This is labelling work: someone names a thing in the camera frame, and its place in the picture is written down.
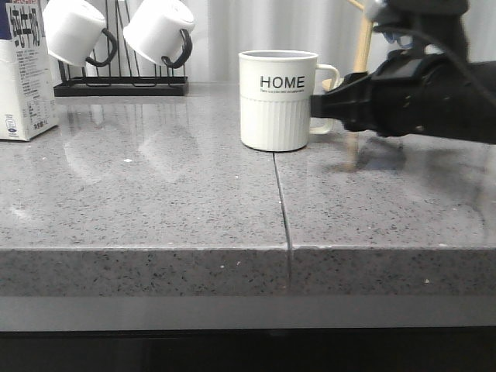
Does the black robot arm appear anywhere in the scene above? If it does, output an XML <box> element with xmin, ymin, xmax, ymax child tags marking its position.
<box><xmin>310</xmin><ymin>1</ymin><xmax>495</xmax><ymax>144</ymax></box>

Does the cream HOME mug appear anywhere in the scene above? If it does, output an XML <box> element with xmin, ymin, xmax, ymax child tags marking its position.
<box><xmin>239</xmin><ymin>50</ymin><xmax>342</xmax><ymax>152</ymax></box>

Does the white hanging mug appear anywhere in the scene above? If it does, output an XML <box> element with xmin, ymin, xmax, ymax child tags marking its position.
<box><xmin>123</xmin><ymin>0</ymin><xmax>195</xmax><ymax>69</ymax></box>
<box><xmin>43</xmin><ymin>0</ymin><xmax>119</xmax><ymax>67</ymax></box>

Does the black wire mug rack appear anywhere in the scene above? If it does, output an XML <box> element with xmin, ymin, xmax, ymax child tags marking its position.
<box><xmin>52</xmin><ymin>1</ymin><xmax>188</xmax><ymax>97</ymax></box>

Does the white blue milk carton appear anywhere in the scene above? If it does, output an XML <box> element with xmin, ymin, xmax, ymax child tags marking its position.
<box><xmin>1</xmin><ymin>1</ymin><xmax>58</xmax><ymax>142</ymax></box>

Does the left white hanging mug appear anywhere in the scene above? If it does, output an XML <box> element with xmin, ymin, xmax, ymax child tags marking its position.
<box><xmin>43</xmin><ymin>0</ymin><xmax>119</xmax><ymax>67</ymax></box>

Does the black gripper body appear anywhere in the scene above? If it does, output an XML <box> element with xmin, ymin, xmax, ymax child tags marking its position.
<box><xmin>343</xmin><ymin>50</ymin><xmax>465</xmax><ymax>136</ymax></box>

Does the blue hanging mug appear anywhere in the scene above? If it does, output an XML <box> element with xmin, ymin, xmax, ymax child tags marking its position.
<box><xmin>383</xmin><ymin>32</ymin><xmax>412</xmax><ymax>49</ymax></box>

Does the wooden mug tree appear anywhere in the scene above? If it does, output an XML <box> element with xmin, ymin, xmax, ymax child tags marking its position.
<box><xmin>322</xmin><ymin>0</ymin><xmax>379</xmax><ymax>91</ymax></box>

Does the right white hanging mug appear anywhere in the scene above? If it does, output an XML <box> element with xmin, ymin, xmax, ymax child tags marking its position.
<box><xmin>123</xmin><ymin>0</ymin><xmax>195</xmax><ymax>69</ymax></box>

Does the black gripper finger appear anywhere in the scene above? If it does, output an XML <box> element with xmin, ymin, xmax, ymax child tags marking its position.
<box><xmin>310</xmin><ymin>88</ymin><xmax>349</xmax><ymax>124</ymax></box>

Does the black cable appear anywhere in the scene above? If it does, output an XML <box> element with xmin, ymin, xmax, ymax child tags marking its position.
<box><xmin>374</xmin><ymin>22</ymin><xmax>496</xmax><ymax>108</ymax></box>

